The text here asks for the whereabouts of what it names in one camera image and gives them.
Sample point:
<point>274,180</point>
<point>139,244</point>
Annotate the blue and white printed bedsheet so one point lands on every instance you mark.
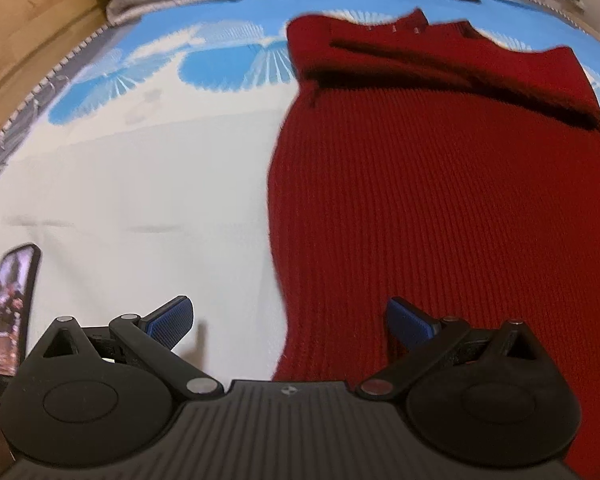
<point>130,175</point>

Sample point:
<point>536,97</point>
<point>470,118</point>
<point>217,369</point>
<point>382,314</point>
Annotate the dark red knit sweater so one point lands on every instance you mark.
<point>430,185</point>

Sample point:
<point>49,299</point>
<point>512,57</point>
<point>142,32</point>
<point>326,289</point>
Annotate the black smartphone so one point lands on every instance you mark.
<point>11,315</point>

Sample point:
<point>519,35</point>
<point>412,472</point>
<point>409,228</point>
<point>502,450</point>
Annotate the wooden headboard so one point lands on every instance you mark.
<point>25,35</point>

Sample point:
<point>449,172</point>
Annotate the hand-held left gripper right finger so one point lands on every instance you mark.
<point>409,324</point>

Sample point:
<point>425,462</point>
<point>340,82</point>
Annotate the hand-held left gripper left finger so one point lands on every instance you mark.
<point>170,322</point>

